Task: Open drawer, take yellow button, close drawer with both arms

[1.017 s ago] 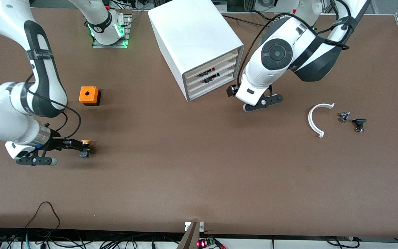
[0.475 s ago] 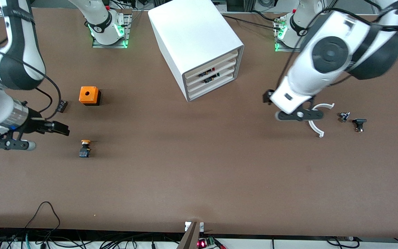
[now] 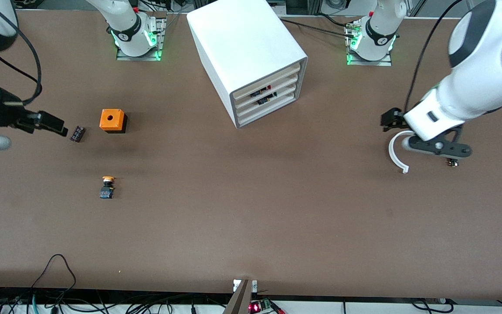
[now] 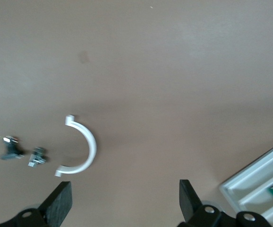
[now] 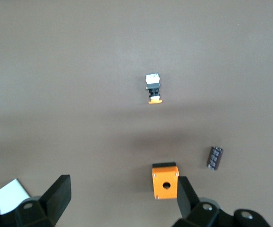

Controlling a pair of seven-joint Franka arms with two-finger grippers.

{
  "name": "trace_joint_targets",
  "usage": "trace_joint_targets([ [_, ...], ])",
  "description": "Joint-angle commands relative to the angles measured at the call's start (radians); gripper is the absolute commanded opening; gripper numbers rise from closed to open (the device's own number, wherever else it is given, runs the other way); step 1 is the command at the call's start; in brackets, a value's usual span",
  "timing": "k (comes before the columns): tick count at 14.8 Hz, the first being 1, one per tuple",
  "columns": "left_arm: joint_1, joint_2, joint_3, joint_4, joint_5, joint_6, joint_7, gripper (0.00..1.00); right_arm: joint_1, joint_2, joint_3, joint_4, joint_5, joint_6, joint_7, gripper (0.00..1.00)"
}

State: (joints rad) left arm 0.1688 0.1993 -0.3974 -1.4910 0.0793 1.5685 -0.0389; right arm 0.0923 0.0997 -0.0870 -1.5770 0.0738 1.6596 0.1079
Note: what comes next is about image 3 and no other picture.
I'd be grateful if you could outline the orange capped push button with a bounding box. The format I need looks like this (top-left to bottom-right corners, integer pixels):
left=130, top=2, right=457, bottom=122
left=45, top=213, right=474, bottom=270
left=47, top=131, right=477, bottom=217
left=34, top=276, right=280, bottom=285
left=100, top=176, right=115, bottom=200

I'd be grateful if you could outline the cream cabinet drawer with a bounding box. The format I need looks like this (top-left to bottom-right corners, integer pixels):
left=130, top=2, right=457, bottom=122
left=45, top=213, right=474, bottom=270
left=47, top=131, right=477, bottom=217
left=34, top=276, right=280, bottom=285
left=234, top=62, right=301, bottom=101
left=235, top=73, right=299, bottom=110
left=238, top=92, right=298, bottom=128
left=237, top=83, right=298, bottom=119

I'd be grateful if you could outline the orange black button box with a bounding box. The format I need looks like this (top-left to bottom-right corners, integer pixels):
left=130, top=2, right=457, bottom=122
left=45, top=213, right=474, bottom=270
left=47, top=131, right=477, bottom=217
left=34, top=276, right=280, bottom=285
left=99, top=109, right=128, bottom=134

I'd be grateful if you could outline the white drawer cabinet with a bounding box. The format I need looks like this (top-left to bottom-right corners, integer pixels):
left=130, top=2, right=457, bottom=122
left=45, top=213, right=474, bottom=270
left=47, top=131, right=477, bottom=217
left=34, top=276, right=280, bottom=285
left=187, top=0, right=309, bottom=129

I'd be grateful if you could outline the red lit circuit board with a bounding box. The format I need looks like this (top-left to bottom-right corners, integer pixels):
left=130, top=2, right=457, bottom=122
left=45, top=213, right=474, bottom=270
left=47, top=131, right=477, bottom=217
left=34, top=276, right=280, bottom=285
left=249, top=299, right=285, bottom=314

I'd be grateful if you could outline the white curved plastic ring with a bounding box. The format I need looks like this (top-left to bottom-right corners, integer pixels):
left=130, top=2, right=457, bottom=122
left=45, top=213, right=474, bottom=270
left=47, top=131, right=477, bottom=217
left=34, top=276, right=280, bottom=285
left=388, top=131, right=415, bottom=174

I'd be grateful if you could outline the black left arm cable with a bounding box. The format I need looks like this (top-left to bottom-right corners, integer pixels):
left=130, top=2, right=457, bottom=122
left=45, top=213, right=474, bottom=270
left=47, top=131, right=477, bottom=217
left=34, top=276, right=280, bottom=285
left=404, top=0, right=466, bottom=112

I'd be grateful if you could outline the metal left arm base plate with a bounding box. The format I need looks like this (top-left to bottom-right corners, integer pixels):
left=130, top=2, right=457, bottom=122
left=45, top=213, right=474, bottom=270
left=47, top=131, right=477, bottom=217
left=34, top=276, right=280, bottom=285
left=345, top=20, right=393, bottom=67

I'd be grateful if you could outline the black cable on table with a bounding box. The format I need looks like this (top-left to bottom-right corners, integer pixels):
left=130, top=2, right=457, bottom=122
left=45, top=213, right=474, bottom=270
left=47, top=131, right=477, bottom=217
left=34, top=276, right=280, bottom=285
left=279, top=17, right=358, bottom=38

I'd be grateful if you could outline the black looped cable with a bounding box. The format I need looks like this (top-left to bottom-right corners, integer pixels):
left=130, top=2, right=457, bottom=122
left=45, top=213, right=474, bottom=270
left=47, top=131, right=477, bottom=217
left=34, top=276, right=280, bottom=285
left=31, top=254, right=76, bottom=301

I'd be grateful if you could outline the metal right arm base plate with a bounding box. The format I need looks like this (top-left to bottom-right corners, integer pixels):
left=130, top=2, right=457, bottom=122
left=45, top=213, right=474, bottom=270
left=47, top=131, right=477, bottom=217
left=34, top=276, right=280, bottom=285
left=116, top=17, right=167, bottom=61

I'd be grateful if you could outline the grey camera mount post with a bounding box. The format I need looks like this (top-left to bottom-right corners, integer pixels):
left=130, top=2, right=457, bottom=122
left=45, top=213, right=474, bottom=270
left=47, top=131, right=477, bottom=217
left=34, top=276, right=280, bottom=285
left=223, top=279, right=258, bottom=314

